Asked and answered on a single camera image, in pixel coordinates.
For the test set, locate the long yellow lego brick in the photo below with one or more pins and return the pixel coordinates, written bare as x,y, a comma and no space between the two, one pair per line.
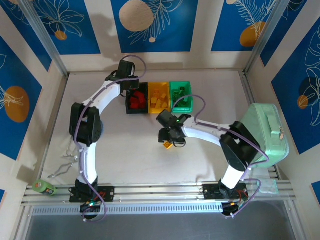
159,103
168,145

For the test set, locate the small yellow lego brick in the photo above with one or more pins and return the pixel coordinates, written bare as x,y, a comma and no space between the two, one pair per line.
163,96
153,100

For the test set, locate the long red lego brick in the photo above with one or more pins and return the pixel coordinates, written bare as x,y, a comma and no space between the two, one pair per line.
142,99

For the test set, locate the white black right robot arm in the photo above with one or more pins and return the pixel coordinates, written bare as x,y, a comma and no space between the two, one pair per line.
240,147

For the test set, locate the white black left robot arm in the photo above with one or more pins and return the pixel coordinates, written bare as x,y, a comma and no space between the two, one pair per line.
87,127

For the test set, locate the yellow plastic bin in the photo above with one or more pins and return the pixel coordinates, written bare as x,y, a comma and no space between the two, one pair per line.
160,110

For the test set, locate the green plastic bin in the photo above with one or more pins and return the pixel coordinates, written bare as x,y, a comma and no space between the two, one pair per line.
183,109

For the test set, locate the black plastic bin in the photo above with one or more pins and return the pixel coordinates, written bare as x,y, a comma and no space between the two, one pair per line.
136,111

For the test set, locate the mint green zipper case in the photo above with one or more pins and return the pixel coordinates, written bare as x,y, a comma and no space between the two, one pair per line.
265,125

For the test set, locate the clear plastic bag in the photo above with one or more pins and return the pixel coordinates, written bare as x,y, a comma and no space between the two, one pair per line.
268,187

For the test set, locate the green tape roll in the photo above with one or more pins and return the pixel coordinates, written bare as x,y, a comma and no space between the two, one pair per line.
45,187

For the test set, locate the aluminium front rail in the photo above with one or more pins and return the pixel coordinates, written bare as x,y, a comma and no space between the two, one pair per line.
155,192

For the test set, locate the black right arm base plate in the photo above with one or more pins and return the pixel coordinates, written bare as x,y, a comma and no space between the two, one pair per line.
211,192

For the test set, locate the aluminium frame post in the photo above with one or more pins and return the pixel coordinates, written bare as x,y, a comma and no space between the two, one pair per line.
45,37
266,37

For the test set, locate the aluminium side rail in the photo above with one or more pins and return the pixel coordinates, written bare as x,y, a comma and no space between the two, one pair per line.
54,120
248,86

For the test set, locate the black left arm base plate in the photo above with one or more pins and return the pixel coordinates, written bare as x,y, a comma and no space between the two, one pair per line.
107,193

